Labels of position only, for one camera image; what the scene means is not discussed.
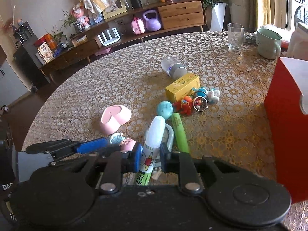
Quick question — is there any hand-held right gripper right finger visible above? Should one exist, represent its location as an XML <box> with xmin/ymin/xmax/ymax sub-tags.
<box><xmin>159</xmin><ymin>142</ymin><xmax>232</xmax><ymax>196</ymax></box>

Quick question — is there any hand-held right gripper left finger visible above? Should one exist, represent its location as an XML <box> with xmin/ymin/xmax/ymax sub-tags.
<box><xmin>69</xmin><ymin>142</ymin><xmax>144</xmax><ymax>196</ymax></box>

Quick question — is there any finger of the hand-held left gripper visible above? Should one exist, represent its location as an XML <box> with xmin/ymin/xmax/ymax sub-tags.
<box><xmin>48</xmin><ymin>147</ymin><xmax>126</xmax><ymax>167</ymax></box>
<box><xmin>25</xmin><ymin>137</ymin><xmax>110</xmax><ymax>155</ymax></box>

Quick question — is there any pink figurine toy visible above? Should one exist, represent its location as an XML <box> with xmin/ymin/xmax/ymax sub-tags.
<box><xmin>120</xmin><ymin>137</ymin><xmax>136</xmax><ymax>153</ymax></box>

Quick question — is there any pale blue figurine toy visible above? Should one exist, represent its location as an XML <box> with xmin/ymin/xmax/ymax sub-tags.
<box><xmin>109</xmin><ymin>133</ymin><xmax>126</xmax><ymax>145</ymax></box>

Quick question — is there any white green glue stick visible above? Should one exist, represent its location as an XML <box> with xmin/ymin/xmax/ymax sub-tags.
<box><xmin>134</xmin><ymin>115</ymin><xmax>165</xmax><ymax>187</ymax></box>

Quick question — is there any green highlighter pen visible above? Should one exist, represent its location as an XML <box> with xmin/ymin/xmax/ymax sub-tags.
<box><xmin>171</xmin><ymin>113</ymin><xmax>190</xmax><ymax>153</ymax></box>

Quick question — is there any pink heart-shaped box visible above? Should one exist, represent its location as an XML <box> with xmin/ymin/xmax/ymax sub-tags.
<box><xmin>101</xmin><ymin>105</ymin><xmax>132</xmax><ymax>135</ymax></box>

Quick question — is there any teal round toy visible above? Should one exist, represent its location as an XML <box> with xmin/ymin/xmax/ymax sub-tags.
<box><xmin>157</xmin><ymin>101</ymin><xmax>174</xmax><ymax>120</ymax></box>

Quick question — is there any red cardboard box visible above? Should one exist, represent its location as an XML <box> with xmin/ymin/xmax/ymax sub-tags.
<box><xmin>264</xmin><ymin>56</ymin><xmax>308</xmax><ymax>204</ymax></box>

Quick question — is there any round keyring charm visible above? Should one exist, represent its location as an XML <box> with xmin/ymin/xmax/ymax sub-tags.
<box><xmin>193</xmin><ymin>96</ymin><xmax>209</xmax><ymax>112</ymax></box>

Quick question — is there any yellow cardboard box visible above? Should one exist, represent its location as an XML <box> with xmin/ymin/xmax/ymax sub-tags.
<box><xmin>165</xmin><ymin>74</ymin><xmax>200</xmax><ymax>102</ymax></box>

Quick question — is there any white grey cabinet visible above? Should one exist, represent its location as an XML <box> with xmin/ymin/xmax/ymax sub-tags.
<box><xmin>0</xmin><ymin>60</ymin><xmax>30</xmax><ymax>107</ymax></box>

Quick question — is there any clear bottle grey cap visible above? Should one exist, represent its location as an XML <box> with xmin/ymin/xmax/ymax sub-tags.
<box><xmin>161</xmin><ymin>56</ymin><xmax>187</xmax><ymax>80</ymax></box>

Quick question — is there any printed snack box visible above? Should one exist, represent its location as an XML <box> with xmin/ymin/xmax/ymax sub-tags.
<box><xmin>37</xmin><ymin>42</ymin><xmax>55</xmax><ymax>63</ymax></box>

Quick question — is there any white flat box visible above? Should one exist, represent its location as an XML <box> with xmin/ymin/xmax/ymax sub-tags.
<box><xmin>71</xmin><ymin>35</ymin><xmax>88</xmax><ymax>48</ymax></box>

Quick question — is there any black cabinet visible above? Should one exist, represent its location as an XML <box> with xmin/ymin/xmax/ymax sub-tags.
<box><xmin>13</xmin><ymin>21</ymin><xmax>51</xmax><ymax>88</ymax></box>

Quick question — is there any white router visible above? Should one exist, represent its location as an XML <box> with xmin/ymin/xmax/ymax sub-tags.
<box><xmin>97</xmin><ymin>28</ymin><xmax>121</xmax><ymax>47</ymax></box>

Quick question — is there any orange box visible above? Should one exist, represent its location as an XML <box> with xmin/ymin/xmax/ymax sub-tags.
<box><xmin>34</xmin><ymin>34</ymin><xmax>59</xmax><ymax>53</ymax></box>

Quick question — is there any small potted plant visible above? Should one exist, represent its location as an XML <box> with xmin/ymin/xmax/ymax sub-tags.
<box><xmin>61</xmin><ymin>9</ymin><xmax>85</xmax><ymax>34</ymax></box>

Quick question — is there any pink toy case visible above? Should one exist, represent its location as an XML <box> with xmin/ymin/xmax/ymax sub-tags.
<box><xmin>130</xmin><ymin>17</ymin><xmax>145</xmax><ymax>34</ymax></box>

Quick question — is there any pink doll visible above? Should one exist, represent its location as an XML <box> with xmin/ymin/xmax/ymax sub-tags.
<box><xmin>71</xmin><ymin>3</ymin><xmax>90</xmax><ymax>27</ymax></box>

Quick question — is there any purple kettlebell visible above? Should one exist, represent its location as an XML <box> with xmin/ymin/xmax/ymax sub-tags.
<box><xmin>143</xmin><ymin>10</ymin><xmax>161</xmax><ymax>32</ymax></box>

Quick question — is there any clear drinking glass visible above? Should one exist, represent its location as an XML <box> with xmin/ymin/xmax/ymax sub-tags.
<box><xmin>227</xmin><ymin>23</ymin><xmax>245</xmax><ymax>51</ymax></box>

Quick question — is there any small items pile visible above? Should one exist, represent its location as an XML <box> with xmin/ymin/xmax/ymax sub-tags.
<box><xmin>244</xmin><ymin>32</ymin><xmax>258</xmax><ymax>44</ymax></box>

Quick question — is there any wooden sideboard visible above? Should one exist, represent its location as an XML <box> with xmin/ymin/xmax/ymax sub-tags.
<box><xmin>39</xmin><ymin>0</ymin><xmax>208</xmax><ymax>78</ymax></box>

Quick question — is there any white tall planter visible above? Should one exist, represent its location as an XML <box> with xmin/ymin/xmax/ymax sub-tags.
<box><xmin>210</xmin><ymin>2</ymin><xmax>228</xmax><ymax>31</ymax></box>

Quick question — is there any pale green mug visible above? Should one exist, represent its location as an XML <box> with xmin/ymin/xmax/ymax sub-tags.
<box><xmin>256</xmin><ymin>28</ymin><xmax>283</xmax><ymax>60</ymax></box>

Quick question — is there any yellow curtain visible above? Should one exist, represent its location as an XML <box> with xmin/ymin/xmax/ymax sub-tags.
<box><xmin>254</xmin><ymin>0</ymin><xmax>290</xmax><ymax>30</ymax></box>

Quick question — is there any white washing machine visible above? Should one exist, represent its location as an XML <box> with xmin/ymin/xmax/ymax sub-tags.
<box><xmin>287</xmin><ymin>0</ymin><xmax>308</xmax><ymax>30</ymax></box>

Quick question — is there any red figurine keychain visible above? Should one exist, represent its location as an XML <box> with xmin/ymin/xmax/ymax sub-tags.
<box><xmin>173</xmin><ymin>96</ymin><xmax>194</xmax><ymax>116</ymax></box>

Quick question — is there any blue white figurine keychain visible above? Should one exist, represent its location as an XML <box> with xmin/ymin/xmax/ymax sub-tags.
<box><xmin>193</xmin><ymin>87</ymin><xmax>221</xmax><ymax>105</ymax></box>

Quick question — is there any cream picture frame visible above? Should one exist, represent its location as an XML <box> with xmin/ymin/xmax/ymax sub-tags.
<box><xmin>102</xmin><ymin>0</ymin><xmax>127</xmax><ymax>20</ymax></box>

